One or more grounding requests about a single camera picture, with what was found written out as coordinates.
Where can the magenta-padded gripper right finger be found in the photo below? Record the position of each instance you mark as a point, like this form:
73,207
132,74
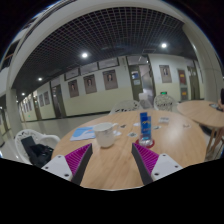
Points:
165,165

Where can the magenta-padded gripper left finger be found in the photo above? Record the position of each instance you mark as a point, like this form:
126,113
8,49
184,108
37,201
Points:
57,166

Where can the clear bottle with blue label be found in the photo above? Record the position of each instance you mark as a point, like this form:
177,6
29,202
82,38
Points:
145,126

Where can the black bag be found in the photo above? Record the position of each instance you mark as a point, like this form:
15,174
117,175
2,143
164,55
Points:
38,153

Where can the white lattice plastic chair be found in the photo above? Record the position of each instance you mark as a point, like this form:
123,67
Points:
125,106
43,137
165,102

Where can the small paper card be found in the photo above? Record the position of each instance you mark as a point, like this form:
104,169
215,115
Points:
157,127
136,124
187,126
132,134

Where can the blue paper sheet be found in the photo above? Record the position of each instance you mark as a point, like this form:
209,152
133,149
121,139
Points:
81,132

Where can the shiny plastic card packet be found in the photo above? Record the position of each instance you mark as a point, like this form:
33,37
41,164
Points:
164,120

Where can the white ceramic mug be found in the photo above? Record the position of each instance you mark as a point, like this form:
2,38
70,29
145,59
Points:
104,135

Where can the round wooden table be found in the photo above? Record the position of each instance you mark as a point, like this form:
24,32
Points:
196,111

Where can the dark door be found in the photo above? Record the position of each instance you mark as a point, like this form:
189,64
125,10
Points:
58,101

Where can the green exit sign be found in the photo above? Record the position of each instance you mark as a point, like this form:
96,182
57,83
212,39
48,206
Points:
163,92

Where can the dark flat device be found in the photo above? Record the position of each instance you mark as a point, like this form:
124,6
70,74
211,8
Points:
215,106

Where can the round ceiling lights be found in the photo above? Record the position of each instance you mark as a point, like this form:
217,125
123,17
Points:
85,55

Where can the framed wall pictures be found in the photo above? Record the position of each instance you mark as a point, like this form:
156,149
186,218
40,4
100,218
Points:
110,79

